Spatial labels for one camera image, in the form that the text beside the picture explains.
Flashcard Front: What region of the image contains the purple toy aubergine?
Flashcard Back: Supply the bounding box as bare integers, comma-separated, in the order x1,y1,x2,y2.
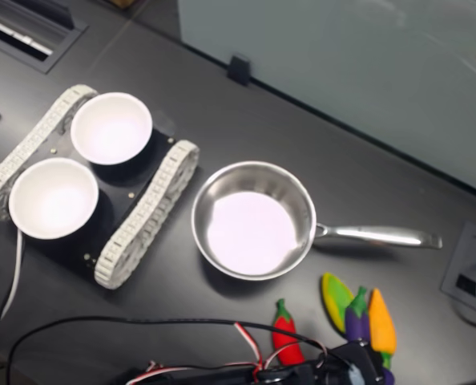
344,286,396,385

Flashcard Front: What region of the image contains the orange toy carrot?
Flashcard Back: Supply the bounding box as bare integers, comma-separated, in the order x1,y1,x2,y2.
367,288,398,371

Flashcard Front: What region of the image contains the red toy chilli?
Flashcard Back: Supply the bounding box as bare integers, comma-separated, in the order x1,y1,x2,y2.
271,298,305,366

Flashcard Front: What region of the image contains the yellow green toy corn cob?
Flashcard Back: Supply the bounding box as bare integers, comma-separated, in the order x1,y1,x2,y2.
321,272,356,334

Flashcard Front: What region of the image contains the tracked vehicle with white tracks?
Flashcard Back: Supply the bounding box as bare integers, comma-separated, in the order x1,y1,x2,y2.
0,83,201,291

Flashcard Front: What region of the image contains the frosted desk divider panel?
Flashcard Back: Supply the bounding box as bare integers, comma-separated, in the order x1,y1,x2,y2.
176,0,476,202

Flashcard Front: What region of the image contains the black divider clip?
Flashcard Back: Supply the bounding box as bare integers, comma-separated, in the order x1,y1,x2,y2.
226,53,252,87

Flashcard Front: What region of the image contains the white bowl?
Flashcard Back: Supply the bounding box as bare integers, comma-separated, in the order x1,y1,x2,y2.
70,91,153,166
7,156,100,241

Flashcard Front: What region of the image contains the red white servo wire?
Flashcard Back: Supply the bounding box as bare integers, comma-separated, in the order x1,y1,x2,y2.
125,359,264,384
234,322,329,376

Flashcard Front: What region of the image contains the grey table cable box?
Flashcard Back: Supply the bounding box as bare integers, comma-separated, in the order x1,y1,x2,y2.
439,221,476,318

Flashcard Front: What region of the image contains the steel pan with long handle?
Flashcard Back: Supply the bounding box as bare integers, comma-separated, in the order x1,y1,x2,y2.
190,160,444,282

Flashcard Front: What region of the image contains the long black cable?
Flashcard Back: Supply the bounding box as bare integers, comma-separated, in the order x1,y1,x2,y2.
10,315,331,385

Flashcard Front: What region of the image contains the white vehicle cable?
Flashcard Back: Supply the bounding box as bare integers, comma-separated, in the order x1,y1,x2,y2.
0,229,25,363

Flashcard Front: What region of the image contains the black table cable tray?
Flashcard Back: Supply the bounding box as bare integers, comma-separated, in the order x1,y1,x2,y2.
0,0,91,75

